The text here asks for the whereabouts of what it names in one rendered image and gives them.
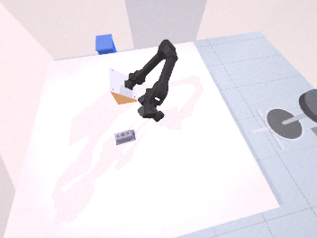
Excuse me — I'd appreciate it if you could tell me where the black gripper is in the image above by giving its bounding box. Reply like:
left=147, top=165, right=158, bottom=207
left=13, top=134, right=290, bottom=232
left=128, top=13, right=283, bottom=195
left=138, top=95, right=165, bottom=122

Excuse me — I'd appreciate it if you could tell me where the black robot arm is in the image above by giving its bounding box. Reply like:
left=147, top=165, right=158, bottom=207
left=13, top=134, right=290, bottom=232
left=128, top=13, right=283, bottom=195
left=124, top=40, right=178, bottom=119

